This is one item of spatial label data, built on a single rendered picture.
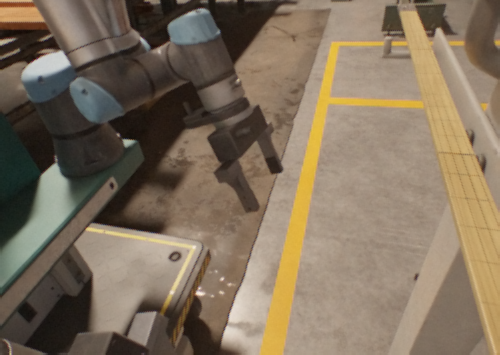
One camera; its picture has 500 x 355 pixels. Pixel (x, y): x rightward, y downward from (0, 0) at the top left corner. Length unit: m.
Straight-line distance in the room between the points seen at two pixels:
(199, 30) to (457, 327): 0.51
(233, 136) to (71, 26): 0.28
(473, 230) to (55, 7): 0.55
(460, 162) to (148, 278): 0.93
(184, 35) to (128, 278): 0.76
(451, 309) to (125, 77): 0.53
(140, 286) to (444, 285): 0.84
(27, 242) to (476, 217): 0.67
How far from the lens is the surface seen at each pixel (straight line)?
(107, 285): 1.12
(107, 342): 0.34
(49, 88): 0.75
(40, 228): 0.74
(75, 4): 0.58
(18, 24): 1.69
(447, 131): 0.33
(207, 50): 0.55
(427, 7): 3.84
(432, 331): 0.48
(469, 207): 0.26
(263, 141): 0.67
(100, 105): 0.56
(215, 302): 1.35
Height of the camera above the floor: 1.17
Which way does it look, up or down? 38 degrees down
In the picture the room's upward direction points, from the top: 6 degrees counter-clockwise
